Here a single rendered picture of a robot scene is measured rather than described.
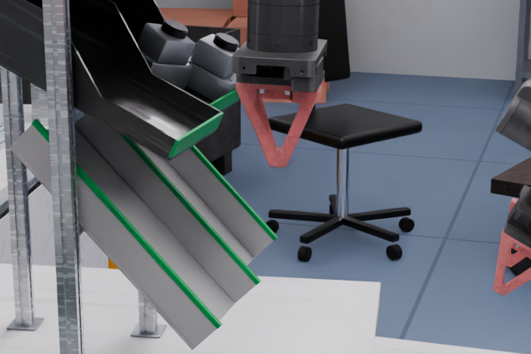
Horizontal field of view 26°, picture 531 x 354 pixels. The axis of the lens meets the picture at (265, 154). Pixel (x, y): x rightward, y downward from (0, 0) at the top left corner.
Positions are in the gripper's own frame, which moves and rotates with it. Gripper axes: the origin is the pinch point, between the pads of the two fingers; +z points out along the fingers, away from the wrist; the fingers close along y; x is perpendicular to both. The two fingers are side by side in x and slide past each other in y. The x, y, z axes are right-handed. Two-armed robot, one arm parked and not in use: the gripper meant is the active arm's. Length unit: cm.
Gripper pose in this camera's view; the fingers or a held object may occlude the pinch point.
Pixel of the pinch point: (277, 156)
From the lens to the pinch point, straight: 95.0
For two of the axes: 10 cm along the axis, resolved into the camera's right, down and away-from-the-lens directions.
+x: 9.9, 0.7, -1.3
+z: -0.3, 9.6, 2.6
